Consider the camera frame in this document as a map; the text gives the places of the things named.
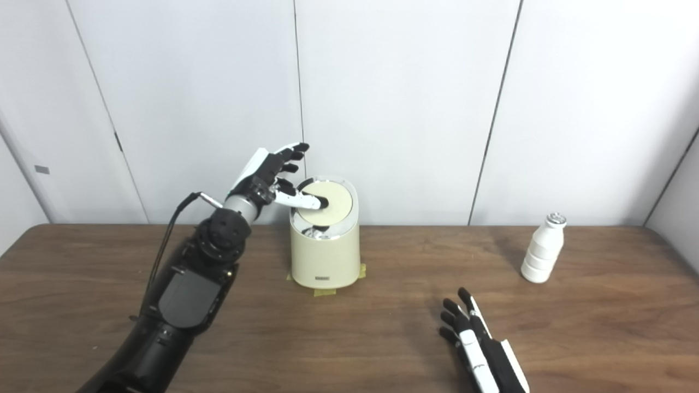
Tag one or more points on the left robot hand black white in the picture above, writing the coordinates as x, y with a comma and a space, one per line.
262, 174

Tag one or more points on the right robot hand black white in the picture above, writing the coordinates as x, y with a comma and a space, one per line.
494, 365

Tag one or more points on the round cream bin lid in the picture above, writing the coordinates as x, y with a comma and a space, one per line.
336, 207

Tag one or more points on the cream-colored bin body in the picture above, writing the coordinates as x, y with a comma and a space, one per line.
325, 256

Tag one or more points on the small white plastic bottle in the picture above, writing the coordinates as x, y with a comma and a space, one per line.
540, 254

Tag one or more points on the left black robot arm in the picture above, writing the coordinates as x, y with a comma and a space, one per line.
185, 300

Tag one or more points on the black wall panel hinge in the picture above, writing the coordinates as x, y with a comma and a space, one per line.
118, 142

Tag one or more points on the small grey wall label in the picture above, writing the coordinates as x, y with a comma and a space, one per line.
42, 170

